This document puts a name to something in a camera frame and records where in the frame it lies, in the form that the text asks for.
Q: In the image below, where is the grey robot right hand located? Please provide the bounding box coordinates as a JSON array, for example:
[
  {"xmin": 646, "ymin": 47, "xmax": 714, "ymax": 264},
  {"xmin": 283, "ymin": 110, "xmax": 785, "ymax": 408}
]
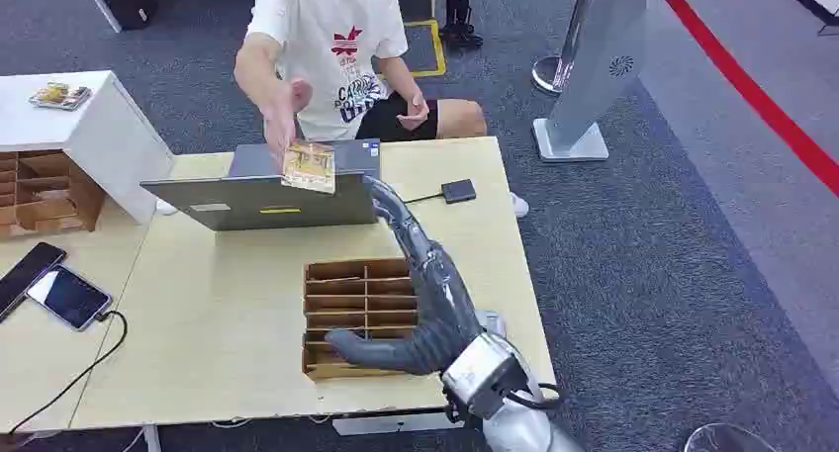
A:
[{"xmin": 326, "ymin": 174, "xmax": 487, "ymax": 378}]

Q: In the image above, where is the person's right hand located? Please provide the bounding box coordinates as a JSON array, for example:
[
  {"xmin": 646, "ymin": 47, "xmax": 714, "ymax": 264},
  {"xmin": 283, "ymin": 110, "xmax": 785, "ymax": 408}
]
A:
[{"xmin": 260, "ymin": 77, "xmax": 314, "ymax": 170}]

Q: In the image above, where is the person's left hand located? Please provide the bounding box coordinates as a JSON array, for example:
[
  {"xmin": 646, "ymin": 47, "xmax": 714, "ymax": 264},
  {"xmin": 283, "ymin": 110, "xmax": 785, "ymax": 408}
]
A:
[{"xmin": 396, "ymin": 91, "xmax": 432, "ymax": 134}]

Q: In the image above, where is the printed tan card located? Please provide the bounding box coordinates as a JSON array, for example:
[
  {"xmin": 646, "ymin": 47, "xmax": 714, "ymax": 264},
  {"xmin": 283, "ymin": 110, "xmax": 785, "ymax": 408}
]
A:
[{"xmin": 281, "ymin": 140, "xmax": 337, "ymax": 196}]

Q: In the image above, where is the person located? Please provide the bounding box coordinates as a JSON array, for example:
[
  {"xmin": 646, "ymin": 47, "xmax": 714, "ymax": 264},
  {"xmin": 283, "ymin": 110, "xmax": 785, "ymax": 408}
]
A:
[{"xmin": 233, "ymin": 0, "xmax": 490, "ymax": 170}]

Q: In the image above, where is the yellow-edged floor mat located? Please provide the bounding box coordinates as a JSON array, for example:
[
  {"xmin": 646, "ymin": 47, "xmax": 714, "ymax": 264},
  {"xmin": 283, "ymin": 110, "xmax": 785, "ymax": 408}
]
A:
[{"xmin": 400, "ymin": 19, "xmax": 447, "ymax": 79}]

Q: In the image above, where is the black adapter box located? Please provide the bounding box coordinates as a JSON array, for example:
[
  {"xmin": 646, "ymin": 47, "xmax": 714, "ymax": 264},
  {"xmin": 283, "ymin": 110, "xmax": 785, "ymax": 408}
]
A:
[{"xmin": 440, "ymin": 178, "xmax": 479, "ymax": 206}]

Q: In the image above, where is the grey laptop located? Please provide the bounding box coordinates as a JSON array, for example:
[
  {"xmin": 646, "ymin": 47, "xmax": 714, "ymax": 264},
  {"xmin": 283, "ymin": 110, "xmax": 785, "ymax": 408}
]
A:
[{"xmin": 140, "ymin": 137, "xmax": 384, "ymax": 232}]

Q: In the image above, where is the black humanoid robot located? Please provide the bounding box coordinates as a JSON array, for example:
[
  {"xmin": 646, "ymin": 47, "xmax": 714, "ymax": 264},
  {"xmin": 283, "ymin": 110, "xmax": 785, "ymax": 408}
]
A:
[{"xmin": 437, "ymin": 0, "xmax": 485, "ymax": 50}]

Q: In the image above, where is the wooden slotted card box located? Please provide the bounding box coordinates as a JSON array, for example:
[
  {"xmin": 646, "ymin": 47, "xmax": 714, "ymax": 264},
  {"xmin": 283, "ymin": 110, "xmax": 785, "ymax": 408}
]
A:
[{"xmin": 301, "ymin": 258, "xmax": 420, "ymax": 382}]

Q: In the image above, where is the chrome stanchion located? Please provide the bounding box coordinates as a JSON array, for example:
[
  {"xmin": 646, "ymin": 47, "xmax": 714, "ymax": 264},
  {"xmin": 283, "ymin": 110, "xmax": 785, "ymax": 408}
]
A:
[{"xmin": 530, "ymin": 0, "xmax": 595, "ymax": 97}]

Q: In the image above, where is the white cabinet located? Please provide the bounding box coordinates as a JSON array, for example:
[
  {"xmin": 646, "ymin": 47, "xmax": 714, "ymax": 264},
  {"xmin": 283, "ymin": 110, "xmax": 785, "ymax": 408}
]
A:
[{"xmin": 0, "ymin": 69, "xmax": 176, "ymax": 226}]

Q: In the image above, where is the grey kiosk stand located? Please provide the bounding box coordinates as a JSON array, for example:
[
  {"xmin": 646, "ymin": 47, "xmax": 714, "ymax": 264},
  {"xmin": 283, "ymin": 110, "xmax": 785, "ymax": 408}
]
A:
[{"xmin": 531, "ymin": 0, "xmax": 650, "ymax": 164}]

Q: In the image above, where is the wooden compartment shelf box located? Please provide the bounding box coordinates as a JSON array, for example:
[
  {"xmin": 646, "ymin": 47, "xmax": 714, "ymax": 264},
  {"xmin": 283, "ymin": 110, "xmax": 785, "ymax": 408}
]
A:
[{"xmin": 0, "ymin": 148, "xmax": 107, "ymax": 242}]

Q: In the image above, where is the stack of printed cards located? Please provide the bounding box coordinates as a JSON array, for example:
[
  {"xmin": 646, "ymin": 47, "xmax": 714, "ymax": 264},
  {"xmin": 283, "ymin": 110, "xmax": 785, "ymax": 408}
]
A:
[{"xmin": 28, "ymin": 81, "xmax": 94, "ymax": 113}]

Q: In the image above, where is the phone with white case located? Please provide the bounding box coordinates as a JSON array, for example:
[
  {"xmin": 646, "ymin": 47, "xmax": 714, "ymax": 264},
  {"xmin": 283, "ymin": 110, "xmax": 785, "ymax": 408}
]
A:
[{"xmin": 26, "ymin": 264, "xmax": 115, "ymax": 333}]

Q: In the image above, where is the black phone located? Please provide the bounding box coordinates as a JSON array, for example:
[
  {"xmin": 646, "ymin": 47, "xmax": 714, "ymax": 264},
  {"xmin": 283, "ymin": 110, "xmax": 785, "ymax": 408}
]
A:
[{"xmin": 0, "ymin": 241, "xmax": 69, "ymax": 323}]

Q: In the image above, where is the clear round stand base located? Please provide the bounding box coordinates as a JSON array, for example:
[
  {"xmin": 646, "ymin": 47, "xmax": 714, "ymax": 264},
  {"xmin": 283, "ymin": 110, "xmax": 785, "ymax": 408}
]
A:
[{"xmin": 683, "ymin": 422, "xmax": 763, "ymax": 452}]

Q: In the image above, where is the red barrier belt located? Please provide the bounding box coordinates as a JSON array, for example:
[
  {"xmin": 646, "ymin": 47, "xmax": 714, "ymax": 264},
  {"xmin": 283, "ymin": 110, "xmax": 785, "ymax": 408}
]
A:
[{"xmin": 648, "ymin": 0, "xmax": 839, "ymax": 198}]

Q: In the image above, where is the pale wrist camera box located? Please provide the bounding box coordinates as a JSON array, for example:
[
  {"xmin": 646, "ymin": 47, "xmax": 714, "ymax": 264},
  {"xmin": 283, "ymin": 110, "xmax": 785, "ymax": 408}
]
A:
[{"xmin": 475, "ymin": 309, "xmax": 508, "ymax": 340}]

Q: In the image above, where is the white desk frame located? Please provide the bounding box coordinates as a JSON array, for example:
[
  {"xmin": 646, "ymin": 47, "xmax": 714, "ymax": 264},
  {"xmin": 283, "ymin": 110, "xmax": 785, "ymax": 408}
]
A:
[{"xmin": 141, "ymin": 411, "xmax": 463, "ymax": 452}]

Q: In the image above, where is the white table frame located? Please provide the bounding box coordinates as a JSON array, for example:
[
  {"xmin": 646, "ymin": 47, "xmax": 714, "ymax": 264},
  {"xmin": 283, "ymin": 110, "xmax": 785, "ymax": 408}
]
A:
[{"xmin": 78, "ymin": 0, "xmax": 257, "ymax": 35}]

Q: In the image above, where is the black charging cable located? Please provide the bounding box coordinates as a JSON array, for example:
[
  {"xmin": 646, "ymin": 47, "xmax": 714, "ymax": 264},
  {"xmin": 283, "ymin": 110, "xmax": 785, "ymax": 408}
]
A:
[{"xmin": 5, "ymin": 309, "xmax": 130, "ymax": 437}]

